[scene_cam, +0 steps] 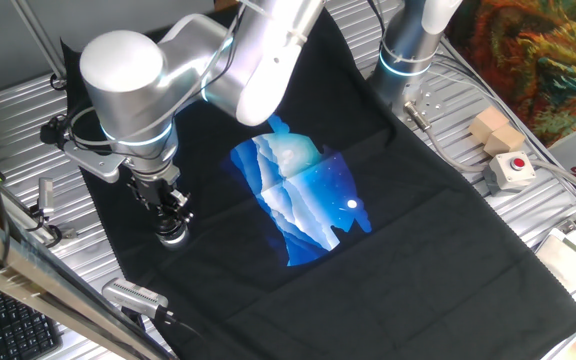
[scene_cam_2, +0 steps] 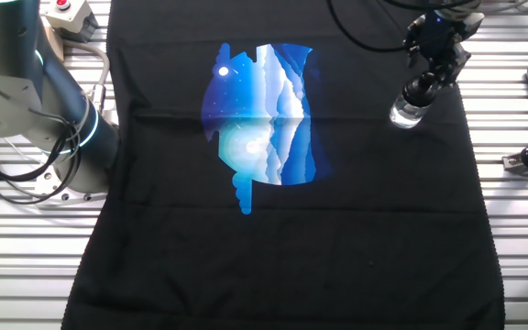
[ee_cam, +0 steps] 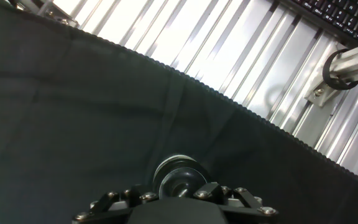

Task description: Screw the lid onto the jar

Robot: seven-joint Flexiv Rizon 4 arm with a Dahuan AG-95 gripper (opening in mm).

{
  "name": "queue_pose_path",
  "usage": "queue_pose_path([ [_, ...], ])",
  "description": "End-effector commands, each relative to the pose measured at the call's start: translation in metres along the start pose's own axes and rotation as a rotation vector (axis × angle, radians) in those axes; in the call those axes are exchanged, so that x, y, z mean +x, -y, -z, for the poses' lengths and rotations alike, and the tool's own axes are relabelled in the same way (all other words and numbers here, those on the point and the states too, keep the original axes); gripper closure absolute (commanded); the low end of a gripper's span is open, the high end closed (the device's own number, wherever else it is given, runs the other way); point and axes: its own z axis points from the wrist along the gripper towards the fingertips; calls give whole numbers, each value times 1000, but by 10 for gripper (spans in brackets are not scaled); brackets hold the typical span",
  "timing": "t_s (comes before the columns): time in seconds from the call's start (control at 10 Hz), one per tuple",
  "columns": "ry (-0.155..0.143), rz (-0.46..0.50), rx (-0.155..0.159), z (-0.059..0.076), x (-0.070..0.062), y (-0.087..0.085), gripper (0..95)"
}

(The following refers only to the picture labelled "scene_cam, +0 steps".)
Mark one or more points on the black keyboard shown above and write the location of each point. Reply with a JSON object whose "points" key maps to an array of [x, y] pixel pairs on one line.
{"points": [[18, 327]]}

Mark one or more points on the thin metal rod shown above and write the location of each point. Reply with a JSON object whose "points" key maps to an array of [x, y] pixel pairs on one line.
{"points": [[38, 40]]}

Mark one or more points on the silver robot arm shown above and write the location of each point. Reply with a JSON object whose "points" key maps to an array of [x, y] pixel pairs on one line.
{"points": [[133, 85]]}

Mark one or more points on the silver camera with label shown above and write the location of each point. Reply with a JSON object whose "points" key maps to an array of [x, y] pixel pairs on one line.
{"points": [[133, 296]]}

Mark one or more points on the grey emergency stop button box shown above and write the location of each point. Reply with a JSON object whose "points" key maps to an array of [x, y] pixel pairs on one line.
{"points": [[510, 172]]}

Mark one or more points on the white flat device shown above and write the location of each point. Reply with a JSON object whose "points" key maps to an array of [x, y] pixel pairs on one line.
{"points": [[573, 260]]}

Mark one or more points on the aluminium frame beam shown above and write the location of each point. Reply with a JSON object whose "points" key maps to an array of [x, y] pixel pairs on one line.
{"points": [[28, 272]]}

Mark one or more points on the colourful painted cloth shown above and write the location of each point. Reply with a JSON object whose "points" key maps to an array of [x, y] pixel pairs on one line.
{"points": [[533, 60]]}

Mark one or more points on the black cloth with blue print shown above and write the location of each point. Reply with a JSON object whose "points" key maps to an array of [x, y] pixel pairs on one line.
{"points": [[368, 260]]}

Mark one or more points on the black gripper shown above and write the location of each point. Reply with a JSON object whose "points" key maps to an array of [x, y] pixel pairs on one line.
{"points": [[155, 192]]}

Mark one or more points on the small silver camera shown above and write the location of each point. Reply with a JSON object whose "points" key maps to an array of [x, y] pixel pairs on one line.
{"points": [[45, 196]]}

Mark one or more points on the light wooden block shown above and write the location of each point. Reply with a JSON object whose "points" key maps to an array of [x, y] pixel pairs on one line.
{"points": [[488, 122], [505, 141]]}

